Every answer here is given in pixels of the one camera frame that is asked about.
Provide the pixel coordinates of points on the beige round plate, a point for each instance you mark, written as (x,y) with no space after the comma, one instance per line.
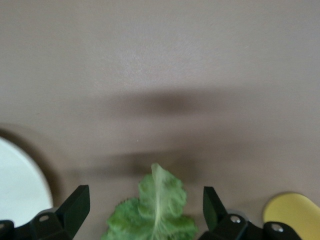
(17,185)

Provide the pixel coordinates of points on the green lettuce leaf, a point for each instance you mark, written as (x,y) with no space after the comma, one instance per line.
(155,215)

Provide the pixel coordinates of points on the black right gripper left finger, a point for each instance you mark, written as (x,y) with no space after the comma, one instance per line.
(75,207)

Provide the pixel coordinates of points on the yellow mustard squeeze bottle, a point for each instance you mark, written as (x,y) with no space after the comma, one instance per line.
(295,210)

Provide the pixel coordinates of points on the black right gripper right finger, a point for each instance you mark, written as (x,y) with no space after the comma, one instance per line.
(212,207)

